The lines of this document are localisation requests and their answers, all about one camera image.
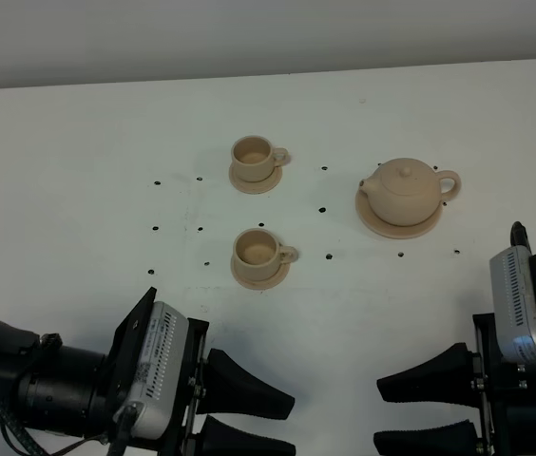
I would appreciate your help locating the beige ceramic teapot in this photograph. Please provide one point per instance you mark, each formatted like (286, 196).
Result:
(405, 192)

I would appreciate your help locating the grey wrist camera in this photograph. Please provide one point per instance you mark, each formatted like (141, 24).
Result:
(513, 285)
(154, 387)

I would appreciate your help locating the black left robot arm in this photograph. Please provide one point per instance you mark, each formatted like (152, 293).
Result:
(46, 385)

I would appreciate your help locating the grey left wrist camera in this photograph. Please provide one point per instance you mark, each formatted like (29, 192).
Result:
(154, 387)

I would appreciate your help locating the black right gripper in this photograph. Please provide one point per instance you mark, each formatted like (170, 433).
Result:
(508, 400)

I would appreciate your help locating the near beige cup saucer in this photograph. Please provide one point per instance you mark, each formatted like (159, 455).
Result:
(261, 285)

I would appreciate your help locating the far beige cup saucer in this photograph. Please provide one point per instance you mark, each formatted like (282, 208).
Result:
(256, 187)

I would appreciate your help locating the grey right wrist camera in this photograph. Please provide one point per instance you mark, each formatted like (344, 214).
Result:
(513, 285)

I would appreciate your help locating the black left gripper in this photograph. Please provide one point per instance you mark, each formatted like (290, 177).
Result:
(229, 388)

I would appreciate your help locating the beige cup saucer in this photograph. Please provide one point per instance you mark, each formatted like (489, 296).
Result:
(256, 187)
(261, 285)

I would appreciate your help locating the beige teacup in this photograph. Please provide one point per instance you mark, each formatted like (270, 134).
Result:
(255, 159)
(258, 255)

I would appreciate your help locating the beige teapot saucer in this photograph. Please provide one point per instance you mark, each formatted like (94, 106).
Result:
(386, 230)

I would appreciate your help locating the far beige teacup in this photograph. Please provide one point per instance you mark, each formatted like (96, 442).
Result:
(255, 159)

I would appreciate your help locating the near beige teacup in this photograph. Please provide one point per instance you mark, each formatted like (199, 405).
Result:
(258, 255)

